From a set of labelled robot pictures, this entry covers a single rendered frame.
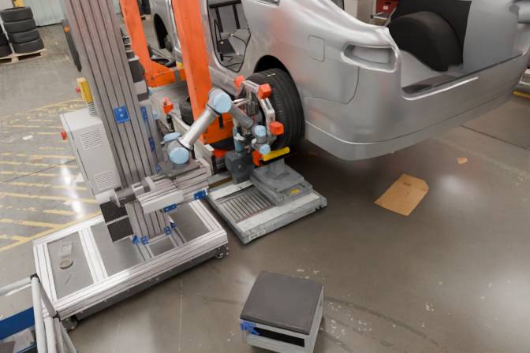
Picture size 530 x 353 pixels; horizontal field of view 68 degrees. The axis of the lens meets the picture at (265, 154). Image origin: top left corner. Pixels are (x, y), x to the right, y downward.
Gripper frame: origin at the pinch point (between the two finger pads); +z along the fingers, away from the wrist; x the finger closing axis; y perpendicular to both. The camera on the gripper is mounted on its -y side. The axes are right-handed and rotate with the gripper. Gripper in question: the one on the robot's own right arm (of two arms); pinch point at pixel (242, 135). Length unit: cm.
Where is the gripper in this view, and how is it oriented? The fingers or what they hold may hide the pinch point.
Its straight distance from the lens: 299.4
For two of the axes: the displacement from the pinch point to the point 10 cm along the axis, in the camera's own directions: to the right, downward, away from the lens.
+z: -5.1, -3.8, 7.7
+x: -8.5, 3.1, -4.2
